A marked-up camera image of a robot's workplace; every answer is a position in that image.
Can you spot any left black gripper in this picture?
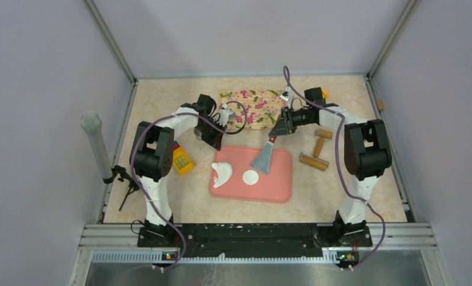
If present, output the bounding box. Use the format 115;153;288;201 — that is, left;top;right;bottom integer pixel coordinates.
195;119;227;151

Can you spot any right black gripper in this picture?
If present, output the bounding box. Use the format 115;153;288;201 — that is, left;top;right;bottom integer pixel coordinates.
269;107;313;138

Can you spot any white dough ball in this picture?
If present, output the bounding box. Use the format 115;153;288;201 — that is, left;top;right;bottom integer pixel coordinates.
212;162;232;189

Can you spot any metal scraper wooden handle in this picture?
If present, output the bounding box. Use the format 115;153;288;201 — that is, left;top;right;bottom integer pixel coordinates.
250;136;277;175

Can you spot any wooden rolling pin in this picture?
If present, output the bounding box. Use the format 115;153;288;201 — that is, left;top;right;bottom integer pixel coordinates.
299;129;333;172

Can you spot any round white dumpling wrapper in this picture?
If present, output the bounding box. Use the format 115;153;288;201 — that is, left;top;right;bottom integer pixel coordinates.
242;170;259;185

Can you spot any pink plastic tray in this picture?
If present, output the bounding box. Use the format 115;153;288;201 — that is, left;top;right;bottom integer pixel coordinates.
209;146;292;203

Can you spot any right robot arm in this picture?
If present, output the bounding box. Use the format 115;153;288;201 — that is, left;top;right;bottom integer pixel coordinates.
269;88;392;247

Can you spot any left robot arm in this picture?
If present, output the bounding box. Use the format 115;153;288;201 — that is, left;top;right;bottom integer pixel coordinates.
129;94;233;246

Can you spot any floral yellow tray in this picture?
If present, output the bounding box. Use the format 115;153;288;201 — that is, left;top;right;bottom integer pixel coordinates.
219;89;287;131

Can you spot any yellow multicolour toy block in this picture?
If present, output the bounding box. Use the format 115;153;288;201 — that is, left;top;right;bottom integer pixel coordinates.
173;141;194;175

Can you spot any small black tripod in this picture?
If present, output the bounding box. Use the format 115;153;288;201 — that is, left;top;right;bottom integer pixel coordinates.
112;165;139;212

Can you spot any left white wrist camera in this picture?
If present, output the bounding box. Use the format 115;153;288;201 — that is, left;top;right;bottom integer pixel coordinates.
215;108;235;127

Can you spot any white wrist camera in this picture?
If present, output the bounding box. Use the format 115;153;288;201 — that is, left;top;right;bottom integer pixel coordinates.
215;108;235;127
280;89;294;104

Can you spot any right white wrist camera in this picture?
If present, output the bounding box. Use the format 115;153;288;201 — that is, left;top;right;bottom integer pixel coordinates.
280;89;294;104

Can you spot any small wooden wall knob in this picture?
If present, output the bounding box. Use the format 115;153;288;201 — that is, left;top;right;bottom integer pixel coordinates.
375;100;385;112

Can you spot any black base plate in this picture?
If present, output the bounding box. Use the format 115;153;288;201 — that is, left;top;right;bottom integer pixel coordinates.
137;223;373;259

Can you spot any grey cylinder post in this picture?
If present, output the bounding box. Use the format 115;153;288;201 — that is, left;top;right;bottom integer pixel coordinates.
80;111;114;184

